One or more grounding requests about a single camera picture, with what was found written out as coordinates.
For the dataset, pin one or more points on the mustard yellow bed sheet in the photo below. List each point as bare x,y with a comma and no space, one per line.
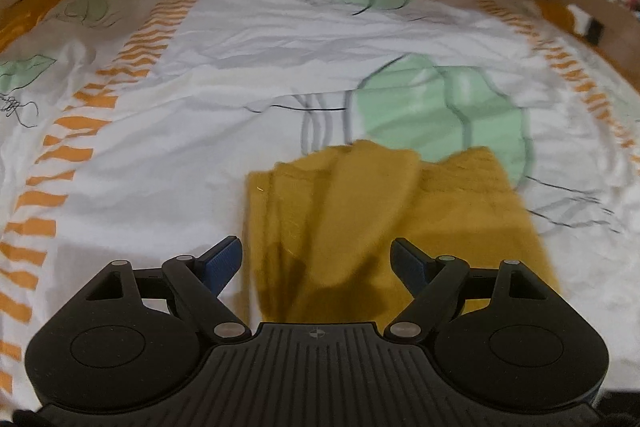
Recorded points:
35,7

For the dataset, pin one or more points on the yellow knit sweater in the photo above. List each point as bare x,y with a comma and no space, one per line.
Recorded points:
370,227

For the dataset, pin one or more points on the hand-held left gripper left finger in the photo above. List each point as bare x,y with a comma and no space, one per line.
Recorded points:
223,260

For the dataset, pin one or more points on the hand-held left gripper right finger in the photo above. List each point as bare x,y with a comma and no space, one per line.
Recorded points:
413,263

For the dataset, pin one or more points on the white leaf printed bed cover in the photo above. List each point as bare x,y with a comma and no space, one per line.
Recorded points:
210,107

